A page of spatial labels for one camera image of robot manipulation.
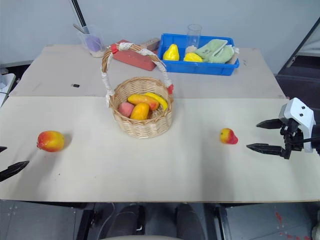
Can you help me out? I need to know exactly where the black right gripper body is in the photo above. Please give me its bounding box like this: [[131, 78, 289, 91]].
[[279, 118, 305, 160]]

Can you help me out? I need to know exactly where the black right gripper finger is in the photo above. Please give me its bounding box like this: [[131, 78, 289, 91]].
[[256, 118, 285, 130], [246, 142, 286, 158]]

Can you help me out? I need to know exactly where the yellow lemon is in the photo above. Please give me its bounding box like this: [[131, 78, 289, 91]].
[[183, 52, 204, 63]]

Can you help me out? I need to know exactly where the small red yellow peach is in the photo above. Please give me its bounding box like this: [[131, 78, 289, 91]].
[[219, 127, 239, 146]]

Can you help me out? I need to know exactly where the red yellow mango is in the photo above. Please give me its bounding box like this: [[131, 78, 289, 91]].
[[36, 130, 66, 153]]

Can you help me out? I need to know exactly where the white box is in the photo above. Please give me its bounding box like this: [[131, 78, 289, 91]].
[[0, 73, 16, 108]]

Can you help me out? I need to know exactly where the green fabric pouch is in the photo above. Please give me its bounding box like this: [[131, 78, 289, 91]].
[[208, 45, 236, 64], [195, 39, 228, 60]]

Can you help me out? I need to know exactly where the black table leg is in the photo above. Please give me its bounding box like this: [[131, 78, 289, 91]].
[[214, 203, 233, 240], [76, 202, 96, 240]]

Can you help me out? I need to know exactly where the blue plastic bin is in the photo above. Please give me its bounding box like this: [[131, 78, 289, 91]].
[[156, 33, 241, 77]]

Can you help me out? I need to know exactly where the black stand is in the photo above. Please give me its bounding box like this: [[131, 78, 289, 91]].
[[281, 11, 320, 74]]

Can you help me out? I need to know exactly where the yellow banana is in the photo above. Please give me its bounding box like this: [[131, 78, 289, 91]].
[[144, 91, 169, 111]]

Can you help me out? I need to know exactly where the clear plastic cup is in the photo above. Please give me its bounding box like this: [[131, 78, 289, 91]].
[[186, 23, 203, 54]]

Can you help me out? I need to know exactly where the yellow pear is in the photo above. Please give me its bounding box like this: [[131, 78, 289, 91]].
[[162, 43, 181, 61]]

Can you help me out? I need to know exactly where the pink peach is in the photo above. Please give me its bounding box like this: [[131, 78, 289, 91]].
[[118, 101, 136, 119]]

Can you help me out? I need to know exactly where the orange mango with red blush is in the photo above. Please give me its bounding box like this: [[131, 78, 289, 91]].
[[127, 93, 161, 112]]

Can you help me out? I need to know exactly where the plain orange mango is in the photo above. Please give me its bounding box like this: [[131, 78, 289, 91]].
[[129, 102, 151, 121]]

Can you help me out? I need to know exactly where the clear cup with purple sand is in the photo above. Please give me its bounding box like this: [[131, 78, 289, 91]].
[[76, 24, 107, 59]]

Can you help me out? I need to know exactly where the brown brick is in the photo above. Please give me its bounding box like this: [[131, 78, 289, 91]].
[[140, 37, 162, 52]]

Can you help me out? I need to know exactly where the red brick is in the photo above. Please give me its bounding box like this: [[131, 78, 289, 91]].
[[109, 39, 157, 72]]

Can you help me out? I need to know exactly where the black pole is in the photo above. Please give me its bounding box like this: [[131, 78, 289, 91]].
[[70, 0, 91, 35]]

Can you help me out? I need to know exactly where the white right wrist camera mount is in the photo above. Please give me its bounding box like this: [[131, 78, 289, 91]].
[[278, 97, 317, 153]]

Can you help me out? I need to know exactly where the wicker basket with handle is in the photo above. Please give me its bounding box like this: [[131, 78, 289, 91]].
[[100, 42, 175, 140]]

